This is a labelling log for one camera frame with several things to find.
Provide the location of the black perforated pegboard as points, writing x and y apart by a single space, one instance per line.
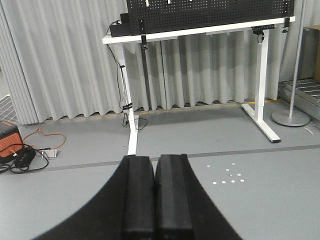
157 16

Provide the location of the black power adapter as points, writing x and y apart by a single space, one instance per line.
25 158

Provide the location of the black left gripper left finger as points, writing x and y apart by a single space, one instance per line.
123 209

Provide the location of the grey floor lamp stand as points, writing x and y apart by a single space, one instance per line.
291 117

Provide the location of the grey curtain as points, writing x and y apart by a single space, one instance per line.
56 65

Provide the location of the white standing desk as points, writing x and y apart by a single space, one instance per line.
263 28

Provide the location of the orange black power station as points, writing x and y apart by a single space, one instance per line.
10 142

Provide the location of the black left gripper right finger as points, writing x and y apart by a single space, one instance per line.
183 209

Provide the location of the black box on desk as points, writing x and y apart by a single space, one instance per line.
121 27

